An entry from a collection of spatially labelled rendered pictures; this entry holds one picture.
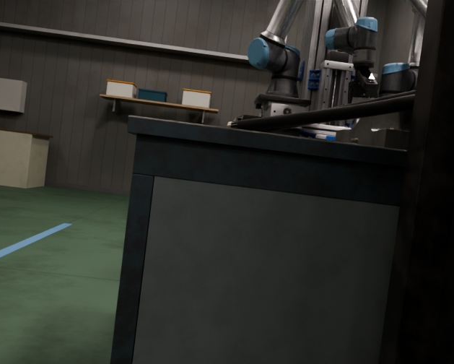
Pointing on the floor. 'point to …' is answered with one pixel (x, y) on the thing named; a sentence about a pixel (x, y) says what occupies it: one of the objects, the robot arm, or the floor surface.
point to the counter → (15, 157)
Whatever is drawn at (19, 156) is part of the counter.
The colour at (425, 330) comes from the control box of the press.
